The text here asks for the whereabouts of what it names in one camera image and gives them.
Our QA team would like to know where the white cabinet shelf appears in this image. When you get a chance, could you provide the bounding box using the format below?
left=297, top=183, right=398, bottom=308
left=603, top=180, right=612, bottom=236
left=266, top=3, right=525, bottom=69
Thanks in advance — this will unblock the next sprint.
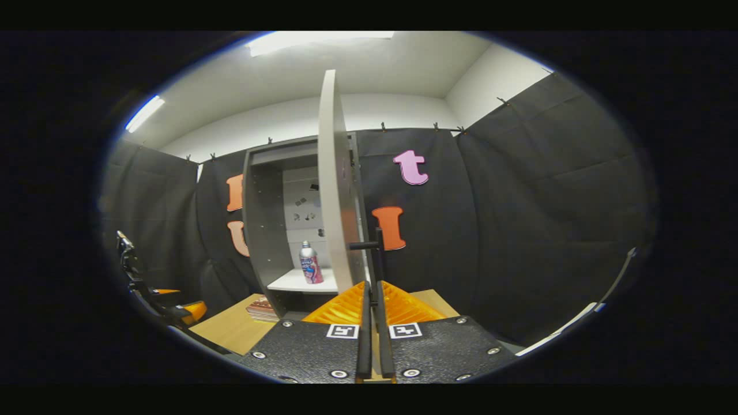
left=266, top=267, right=341, bottom=294

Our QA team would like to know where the black backdrop cloth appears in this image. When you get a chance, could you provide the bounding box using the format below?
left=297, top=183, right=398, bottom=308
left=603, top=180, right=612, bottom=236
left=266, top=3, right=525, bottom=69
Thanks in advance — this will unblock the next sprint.
left=101, top=72, right=655, bottom=355

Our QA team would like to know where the black door handle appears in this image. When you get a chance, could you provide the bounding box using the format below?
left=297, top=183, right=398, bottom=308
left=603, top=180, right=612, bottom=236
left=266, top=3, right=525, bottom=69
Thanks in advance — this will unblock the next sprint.
left=349, top=227, right=386, bottom=306

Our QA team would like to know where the row of black cloth clips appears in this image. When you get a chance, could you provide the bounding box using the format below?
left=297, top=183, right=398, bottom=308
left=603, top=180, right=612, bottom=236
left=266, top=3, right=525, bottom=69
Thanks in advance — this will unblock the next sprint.
left=183, top=68, right=555, bottom=162

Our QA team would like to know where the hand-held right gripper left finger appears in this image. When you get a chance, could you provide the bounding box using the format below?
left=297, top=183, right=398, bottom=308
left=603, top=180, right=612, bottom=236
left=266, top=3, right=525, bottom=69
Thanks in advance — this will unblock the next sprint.
left=239, top=281, right=373, bottom=384

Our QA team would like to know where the dark grey cabinet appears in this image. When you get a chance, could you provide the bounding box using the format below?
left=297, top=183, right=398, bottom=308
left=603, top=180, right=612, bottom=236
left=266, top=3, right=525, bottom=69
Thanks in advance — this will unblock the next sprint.
left=242, top=134, right=370, bottom=321

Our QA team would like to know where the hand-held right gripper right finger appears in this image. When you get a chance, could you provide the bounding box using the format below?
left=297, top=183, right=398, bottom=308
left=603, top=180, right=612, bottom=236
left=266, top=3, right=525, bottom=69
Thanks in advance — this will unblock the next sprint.
left=374, top=281, right=517, bottom=384

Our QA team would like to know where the silver bottle with pink label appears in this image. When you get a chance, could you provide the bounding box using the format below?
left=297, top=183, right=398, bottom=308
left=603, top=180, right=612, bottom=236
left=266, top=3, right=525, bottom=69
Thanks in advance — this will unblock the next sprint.
left=299, top=240, right=325, bottom=285

